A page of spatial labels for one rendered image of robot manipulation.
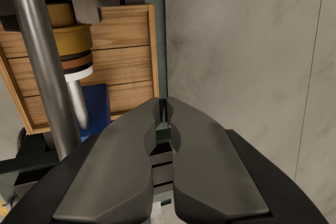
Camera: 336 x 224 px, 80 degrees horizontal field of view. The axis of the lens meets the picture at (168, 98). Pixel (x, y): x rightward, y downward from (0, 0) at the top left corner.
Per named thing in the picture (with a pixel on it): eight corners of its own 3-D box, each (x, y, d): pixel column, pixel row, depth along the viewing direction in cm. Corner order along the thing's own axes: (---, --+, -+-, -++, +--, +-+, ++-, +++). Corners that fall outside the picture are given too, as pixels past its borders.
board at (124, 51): (-17, 11, 43) (-28, 13, 39) (150, 3, 51) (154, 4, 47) (32, 126, 57) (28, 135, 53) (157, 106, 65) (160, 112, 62)
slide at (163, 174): (18, 173, 56) (12, 186, 52) (169, 141, 65) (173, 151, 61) (40, 213, 64) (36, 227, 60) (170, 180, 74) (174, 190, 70)
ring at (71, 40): (-5, 5, 22) (25, 81, 27) (84, 2, 25) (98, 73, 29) (24, 1, 30) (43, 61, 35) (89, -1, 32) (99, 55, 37)
